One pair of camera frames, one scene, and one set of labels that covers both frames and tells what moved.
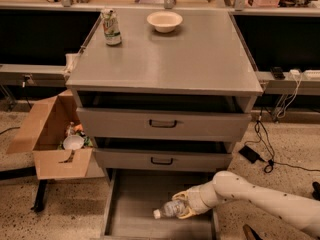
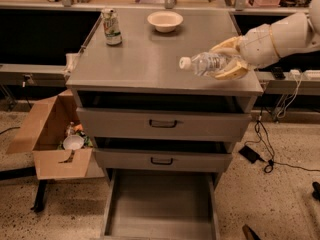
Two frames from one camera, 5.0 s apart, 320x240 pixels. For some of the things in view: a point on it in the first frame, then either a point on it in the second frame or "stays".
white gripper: x=195 y=200 → x=257 y=46
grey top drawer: x=164 y=124 stays
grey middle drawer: x=163 y=160 stays
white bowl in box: x=73 y=142 stays
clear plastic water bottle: x=174 y=208 → x=208 y=63
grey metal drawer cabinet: x=165 y=95 stays
